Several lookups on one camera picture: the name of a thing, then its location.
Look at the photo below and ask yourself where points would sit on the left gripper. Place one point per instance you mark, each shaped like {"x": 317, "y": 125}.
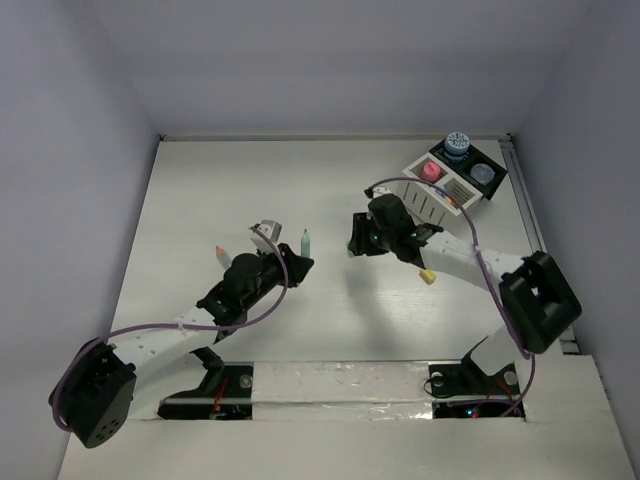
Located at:
{"x": 295, "y": 265}

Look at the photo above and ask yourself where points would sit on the yellow cap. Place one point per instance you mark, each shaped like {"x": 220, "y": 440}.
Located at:
{"x": 428, "y": 276}

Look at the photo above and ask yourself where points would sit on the green marker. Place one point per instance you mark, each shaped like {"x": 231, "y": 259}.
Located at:
{"x": 305, "y": 244}

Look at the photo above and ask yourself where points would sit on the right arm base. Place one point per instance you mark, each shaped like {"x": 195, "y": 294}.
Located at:
{"x": 463, "y": 391}

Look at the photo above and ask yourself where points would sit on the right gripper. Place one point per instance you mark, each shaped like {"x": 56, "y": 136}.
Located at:
{"x": 360, "y": 242}

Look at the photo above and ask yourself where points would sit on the black and white organizer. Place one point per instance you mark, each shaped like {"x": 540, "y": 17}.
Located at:
{"x": 423, "y": 200}

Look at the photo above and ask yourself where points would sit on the clear jar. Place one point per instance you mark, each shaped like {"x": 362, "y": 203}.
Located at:
{"x": 482, "y": 173}

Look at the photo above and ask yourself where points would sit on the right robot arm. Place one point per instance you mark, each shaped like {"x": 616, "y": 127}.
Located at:
{"x": 534, "y": 298}

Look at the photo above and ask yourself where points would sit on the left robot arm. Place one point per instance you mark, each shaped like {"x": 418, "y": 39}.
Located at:
{"x": 93, "y": 397}

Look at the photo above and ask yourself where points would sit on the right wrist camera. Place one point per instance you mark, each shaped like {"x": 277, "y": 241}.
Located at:
{"x": 377, "y": 192}

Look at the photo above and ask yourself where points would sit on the pink cap bottle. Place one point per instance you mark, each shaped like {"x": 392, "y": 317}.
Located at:
{"x": 431, "y": 172}

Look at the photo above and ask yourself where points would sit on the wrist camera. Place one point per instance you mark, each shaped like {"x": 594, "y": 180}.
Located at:
{"x": 377, "y": 192}
{"x": 265, "y": 235}

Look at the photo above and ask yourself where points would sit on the blue lid jar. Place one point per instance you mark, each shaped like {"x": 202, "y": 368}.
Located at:
{"x": 456, "y": 146}

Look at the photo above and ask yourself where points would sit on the foil tape strip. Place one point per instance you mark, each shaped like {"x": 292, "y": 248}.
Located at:
{"x": 340, "y": 391}

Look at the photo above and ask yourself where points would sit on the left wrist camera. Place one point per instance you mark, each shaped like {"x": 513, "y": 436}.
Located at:
{"x": 265, "y": 235}

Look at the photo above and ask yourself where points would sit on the green cap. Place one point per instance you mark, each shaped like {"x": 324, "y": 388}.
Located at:
{"x": 350, "y": 247}

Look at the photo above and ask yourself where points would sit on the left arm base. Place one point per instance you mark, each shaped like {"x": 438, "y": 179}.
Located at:
{"x": 224, "y": 393}

